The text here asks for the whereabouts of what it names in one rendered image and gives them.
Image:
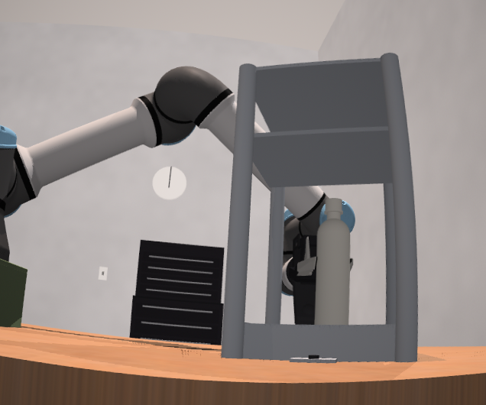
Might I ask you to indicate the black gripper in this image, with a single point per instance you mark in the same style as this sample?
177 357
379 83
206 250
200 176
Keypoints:
304 263

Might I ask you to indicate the grey shelving unit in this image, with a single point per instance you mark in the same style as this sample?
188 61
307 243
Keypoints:
335 98

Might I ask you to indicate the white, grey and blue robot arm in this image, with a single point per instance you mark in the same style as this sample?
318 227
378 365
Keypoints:
185 93

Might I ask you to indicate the grey bottle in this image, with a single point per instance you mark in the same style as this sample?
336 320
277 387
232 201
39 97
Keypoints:
332 268

